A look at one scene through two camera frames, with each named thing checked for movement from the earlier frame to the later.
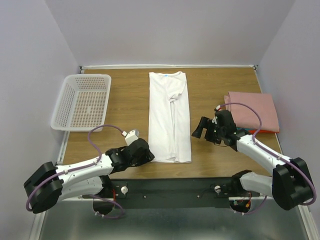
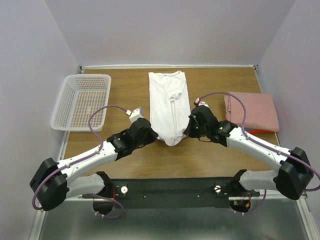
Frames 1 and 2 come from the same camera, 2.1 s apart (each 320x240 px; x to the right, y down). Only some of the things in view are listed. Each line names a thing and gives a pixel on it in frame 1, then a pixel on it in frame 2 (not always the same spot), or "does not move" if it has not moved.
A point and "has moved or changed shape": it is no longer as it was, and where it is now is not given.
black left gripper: (144, 152) -> (152, 134)
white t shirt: (169, 125) has moved or changed shape
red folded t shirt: (262, 131) does not move
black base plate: (169, 193) does not move
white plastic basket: (82, 102) does not move
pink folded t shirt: (245, 118) does not move
